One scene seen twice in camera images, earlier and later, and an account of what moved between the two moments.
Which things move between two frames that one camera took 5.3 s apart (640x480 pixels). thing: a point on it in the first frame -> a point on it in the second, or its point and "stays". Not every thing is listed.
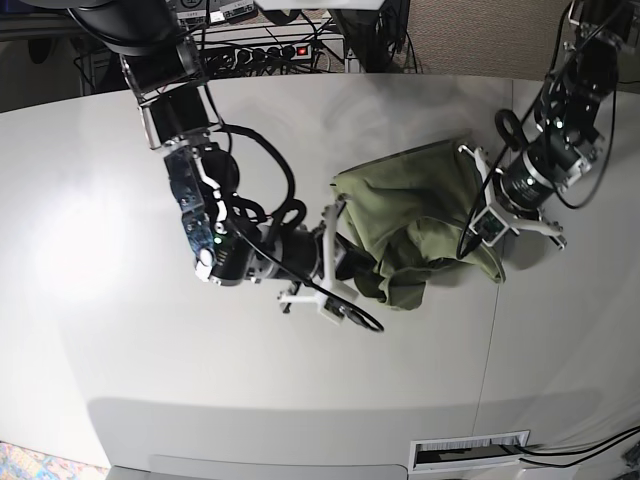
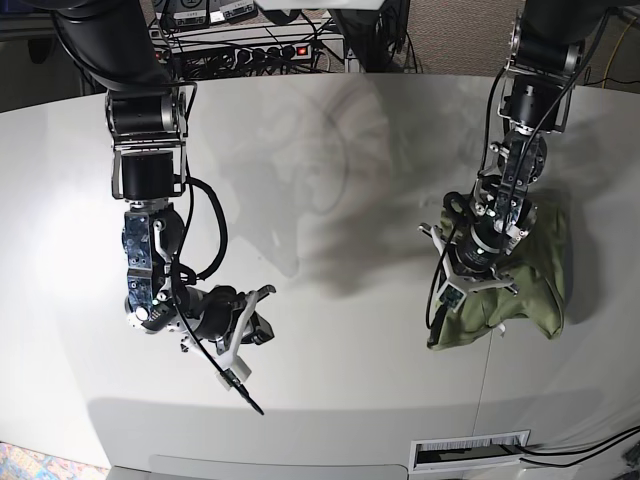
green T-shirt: [406, 215] -> [537, 267]
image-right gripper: [519, 191] -> [471, 256]
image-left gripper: [305, 257] -> [223, 314]
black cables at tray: [597, 450] stays
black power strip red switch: [249, 55] stays
